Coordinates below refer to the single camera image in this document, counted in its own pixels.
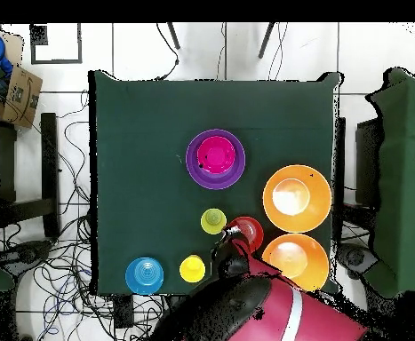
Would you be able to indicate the small red-orange bowl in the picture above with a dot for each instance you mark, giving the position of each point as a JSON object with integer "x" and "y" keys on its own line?
{"x": 251, "y": 227}

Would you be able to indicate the purple bowl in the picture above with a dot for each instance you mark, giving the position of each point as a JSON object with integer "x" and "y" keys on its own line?
{"x": 193, "y": 167}

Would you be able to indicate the small pink bowl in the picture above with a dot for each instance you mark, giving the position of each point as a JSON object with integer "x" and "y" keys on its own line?
{"x": 216, "y": 154}

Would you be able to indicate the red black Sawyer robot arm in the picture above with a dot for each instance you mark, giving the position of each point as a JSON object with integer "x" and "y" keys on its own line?
{"x": 264, "y": 309}

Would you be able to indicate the pale yellow translucent cup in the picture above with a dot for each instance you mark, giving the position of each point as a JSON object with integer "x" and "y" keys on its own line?
{"x": 213, "y": 221}

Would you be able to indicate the yellow stepped cup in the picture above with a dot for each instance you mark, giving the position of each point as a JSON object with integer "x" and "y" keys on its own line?
{"x": 192, "y": 269}

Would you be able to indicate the large orange bowl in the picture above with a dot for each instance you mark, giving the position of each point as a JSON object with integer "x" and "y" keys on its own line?
{"x": 299, "y": 259}
{"x": 297, "y": 216}

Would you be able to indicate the small light blue bowl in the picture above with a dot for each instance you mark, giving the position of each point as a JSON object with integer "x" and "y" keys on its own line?
{"x": 144, "y": 276}

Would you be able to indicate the dark green table cloth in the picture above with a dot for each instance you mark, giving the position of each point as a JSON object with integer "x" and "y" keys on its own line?
{"x": 210, "y": 106}

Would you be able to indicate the black tripod base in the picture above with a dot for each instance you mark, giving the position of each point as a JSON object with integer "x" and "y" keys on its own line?
{"x": 358, "y": 257}
{"x": 25, "y": 254}

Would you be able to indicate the black tripod leg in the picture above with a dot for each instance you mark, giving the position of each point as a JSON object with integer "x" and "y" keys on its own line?
{"x": 173, "y": 35}
{"x": 266, "y": 39}

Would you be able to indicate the cardboard box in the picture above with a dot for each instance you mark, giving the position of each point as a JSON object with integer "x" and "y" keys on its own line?
{"x": 22, "y": 96}

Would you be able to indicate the black metal frame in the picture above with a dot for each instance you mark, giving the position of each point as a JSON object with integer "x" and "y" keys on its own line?
{"x": 367, "y": 160}
{"x": 49, "y": 160}

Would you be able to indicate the black square floor frame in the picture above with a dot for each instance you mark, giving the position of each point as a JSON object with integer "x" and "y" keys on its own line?
{"x": 56, "y": 62}

